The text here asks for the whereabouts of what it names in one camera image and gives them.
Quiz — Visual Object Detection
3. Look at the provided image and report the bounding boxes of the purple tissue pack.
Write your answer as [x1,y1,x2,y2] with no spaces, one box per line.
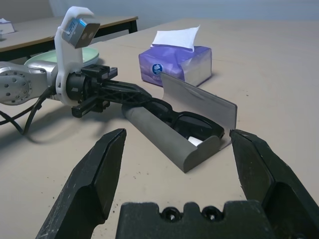
[138,24,213,88]

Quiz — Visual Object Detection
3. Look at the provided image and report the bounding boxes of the beige black-framed side table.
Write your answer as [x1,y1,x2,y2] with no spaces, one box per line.
[0,16,139,60]

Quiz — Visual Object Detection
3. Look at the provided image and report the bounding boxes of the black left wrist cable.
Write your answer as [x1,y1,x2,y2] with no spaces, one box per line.
[0,86,54,136]

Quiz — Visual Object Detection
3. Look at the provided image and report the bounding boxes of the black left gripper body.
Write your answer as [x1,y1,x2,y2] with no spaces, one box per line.
[66,64,118,118]

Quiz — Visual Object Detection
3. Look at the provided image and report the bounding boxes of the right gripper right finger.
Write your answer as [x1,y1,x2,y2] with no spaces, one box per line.
[229,129,319,239]

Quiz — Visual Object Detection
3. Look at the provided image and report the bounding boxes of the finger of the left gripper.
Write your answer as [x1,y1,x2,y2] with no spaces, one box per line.
[99,81,172,113]

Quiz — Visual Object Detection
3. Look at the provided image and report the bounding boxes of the white paper box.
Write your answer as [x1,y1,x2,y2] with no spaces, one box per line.
[0,17,14,35]

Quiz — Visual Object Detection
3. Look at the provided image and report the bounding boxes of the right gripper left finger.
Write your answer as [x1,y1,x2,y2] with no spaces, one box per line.
[34,128,128,239]

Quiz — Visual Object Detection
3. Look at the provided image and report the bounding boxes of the grey glasses case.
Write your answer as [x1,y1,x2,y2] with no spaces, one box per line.
[121,72,237,174]

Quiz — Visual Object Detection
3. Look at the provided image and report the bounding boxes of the black sunglasses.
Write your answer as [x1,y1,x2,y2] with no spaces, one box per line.
[143,98,225,140]

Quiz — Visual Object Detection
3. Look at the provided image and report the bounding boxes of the green plastic plate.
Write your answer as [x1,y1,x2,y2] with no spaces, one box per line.
[24,47,100,67]

